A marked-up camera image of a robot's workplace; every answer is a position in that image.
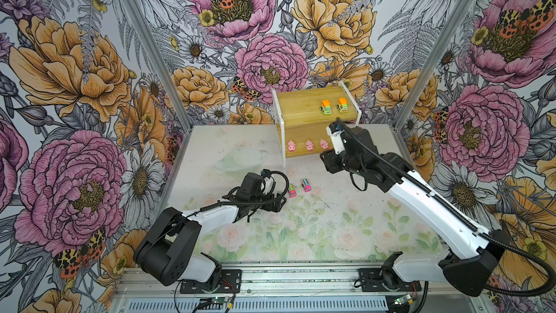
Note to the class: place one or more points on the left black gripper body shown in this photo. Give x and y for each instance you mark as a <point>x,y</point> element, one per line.
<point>267,206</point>

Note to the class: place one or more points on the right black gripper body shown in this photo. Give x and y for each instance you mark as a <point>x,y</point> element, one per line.
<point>342,160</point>

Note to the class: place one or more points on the pink pig toy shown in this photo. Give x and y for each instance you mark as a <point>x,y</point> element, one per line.
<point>324,144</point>
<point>291,146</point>
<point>310,146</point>

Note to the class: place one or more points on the pink car green roof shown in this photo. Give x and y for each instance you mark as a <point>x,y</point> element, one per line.
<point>291,191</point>

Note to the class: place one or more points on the orange car green base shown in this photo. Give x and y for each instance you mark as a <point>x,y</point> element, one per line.
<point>342,105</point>
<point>326,107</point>

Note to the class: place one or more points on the pink car blue roof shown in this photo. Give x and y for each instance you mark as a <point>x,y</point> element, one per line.
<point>306,185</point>

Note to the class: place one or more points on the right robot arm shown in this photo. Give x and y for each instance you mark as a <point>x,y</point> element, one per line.
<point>471,252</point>

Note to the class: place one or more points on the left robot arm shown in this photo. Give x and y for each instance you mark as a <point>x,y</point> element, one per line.
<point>167,251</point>

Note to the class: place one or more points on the two-tier bamboo shelf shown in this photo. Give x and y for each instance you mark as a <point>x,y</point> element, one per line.
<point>298,117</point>

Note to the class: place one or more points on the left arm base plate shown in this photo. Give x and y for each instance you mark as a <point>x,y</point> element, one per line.
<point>224,282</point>

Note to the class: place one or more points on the aluminium front rail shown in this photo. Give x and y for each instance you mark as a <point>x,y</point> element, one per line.
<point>290,287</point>

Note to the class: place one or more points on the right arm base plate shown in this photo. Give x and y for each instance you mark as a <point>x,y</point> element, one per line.
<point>373,279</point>

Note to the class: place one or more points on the right aluminium corner post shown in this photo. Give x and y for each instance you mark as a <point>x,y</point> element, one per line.
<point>452,24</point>

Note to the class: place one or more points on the aluminium corner post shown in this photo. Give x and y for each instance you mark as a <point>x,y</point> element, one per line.
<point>452,24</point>
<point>135,14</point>

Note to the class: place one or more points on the left aluminium corner post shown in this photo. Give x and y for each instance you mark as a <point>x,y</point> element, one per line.
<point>135,14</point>

